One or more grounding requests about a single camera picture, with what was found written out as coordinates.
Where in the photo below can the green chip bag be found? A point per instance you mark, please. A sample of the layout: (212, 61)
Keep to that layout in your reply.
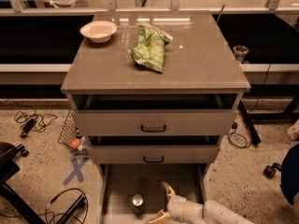
(149, 51)

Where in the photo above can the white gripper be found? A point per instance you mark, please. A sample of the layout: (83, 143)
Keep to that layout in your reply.
(176, 207)

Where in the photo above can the middle drawer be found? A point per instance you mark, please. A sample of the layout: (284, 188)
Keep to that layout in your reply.
(153, 154)

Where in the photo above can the grey drawer cabinet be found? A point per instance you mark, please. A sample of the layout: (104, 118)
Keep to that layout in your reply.
(200, 73)

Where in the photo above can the wire basket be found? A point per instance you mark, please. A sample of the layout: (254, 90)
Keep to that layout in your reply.
(70, 133)

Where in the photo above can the orange ball in basket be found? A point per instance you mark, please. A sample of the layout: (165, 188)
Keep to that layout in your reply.
(75, 143)

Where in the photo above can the green soda can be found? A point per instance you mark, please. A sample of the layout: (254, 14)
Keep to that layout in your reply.
(137, 204)

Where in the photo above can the white shoe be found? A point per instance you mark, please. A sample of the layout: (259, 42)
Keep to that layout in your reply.
(293, 132)

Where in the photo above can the white bowl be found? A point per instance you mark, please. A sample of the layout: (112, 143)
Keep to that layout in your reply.
(99, 31)

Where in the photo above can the top drawer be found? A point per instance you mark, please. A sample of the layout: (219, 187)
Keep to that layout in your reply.
(161, 122)

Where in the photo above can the black table leg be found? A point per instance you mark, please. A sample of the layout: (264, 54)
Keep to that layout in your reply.
(255, 138)

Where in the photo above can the blue tape cross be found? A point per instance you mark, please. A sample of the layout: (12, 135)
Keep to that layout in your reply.
(76, 173)

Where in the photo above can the clear plastic cup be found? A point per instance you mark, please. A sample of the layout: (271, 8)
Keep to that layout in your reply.
(240, 52)

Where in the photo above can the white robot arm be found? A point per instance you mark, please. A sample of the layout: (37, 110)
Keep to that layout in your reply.
(216, 213)

